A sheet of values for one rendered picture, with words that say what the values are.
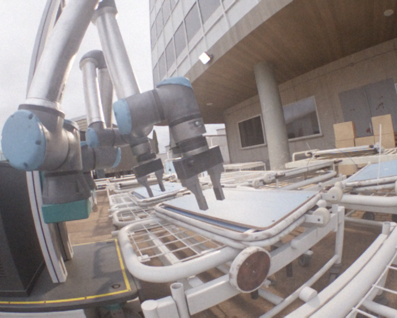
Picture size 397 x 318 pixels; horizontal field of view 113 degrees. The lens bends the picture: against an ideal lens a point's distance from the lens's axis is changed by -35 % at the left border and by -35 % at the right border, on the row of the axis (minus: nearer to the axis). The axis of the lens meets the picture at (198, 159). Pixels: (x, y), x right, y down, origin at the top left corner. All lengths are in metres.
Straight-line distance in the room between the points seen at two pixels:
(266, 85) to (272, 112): 0.78
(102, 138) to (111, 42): 0.42
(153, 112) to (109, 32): 0.41
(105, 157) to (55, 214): 0.62
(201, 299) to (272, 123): 5.17
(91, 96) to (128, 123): 0.58
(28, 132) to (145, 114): 0.30
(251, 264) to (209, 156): 0.29
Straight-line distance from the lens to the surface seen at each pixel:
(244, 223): 0.61
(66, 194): 0.68
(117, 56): 0.72
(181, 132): 0.49
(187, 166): 0.49
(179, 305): 0.49
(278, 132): 5.42
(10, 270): 0.90
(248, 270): 0.49
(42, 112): 0.56
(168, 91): 0.50
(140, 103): 0.49
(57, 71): 0.61
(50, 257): 0.92
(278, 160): 5.41
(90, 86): 1.09
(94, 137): 0.91
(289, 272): 0.83
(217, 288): 0.51
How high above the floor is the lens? 0.75
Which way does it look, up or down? 1 degrees up
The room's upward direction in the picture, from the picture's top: 8 degrees counter-clockwise
